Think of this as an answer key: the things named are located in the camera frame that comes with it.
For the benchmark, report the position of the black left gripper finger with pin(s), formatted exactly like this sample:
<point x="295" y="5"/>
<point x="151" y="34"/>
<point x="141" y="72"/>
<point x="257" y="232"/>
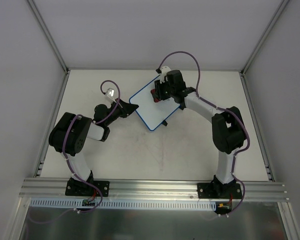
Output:
<point x="128" y="108"/>
<point x="125" y="114"/>

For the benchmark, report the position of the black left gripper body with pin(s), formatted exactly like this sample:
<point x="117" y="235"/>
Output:
<point x="123" y="109"/>

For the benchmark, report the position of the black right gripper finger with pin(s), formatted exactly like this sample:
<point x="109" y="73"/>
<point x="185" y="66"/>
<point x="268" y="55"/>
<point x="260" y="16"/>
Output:
<point x="159" y="97"/>
<point x="159" y="86"/>

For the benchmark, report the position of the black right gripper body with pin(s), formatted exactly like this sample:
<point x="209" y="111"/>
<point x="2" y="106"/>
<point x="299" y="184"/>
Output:
<point x="160" y="90"/>

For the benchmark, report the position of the red bone-shaped eraser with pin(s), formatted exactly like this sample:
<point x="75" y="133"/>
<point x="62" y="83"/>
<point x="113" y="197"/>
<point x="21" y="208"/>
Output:
<point x="155" y="96"/>

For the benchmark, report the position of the blue framed whiteboard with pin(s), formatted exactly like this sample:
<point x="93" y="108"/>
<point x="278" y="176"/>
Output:
<point x="153" y="114"/>

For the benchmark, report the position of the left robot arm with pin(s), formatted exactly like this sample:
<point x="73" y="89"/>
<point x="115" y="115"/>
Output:
<point x="69" y="135"/>

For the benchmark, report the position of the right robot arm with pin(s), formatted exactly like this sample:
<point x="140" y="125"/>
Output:
<point x="228" y="129"/>

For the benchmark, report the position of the black whiteboard foot clip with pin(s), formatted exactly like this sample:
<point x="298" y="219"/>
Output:
<point x="164" y="123"/>

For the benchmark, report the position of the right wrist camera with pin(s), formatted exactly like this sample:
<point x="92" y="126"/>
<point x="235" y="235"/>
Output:
<point x="162" y="71"/>

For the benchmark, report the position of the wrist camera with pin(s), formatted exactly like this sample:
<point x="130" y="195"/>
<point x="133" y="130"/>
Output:
<point x="110" y="94"/>
<point x="162" y="71"/>

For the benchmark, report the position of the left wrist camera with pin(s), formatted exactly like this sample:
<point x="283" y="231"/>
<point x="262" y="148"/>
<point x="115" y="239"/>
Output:
<point x="110" y="94"/>

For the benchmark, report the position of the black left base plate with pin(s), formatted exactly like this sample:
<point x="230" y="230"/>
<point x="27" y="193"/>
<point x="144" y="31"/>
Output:
<point x="76" y="188"/>

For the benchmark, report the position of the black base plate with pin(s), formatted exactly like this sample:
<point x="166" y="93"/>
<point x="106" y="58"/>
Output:
<point x="76" y="188"/>
<point x="212" y="190"/>

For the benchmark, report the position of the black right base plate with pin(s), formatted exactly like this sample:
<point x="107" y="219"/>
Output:
<point x="212" y="190"/>

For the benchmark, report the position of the white slotted cable duct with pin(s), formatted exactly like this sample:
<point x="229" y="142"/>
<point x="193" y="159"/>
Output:
<point x="80" y="203"/>

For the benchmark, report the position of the left aluminium frame post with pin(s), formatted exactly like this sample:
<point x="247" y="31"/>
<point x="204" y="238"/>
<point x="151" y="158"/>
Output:
<point x="47" y="34"/>

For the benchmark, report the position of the aluminium frame post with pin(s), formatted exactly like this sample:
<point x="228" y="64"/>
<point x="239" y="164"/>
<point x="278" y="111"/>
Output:
<point x="47" y="34"/>
<point x="270" y="25"/>

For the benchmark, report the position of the aluminium mounting rail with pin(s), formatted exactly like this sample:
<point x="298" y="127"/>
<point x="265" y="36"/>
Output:
<point x="170" y="190"/>

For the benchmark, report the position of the right aluminium frame post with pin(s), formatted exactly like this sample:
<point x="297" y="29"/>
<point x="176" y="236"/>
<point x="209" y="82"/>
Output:
<point x="270" y="25"/>

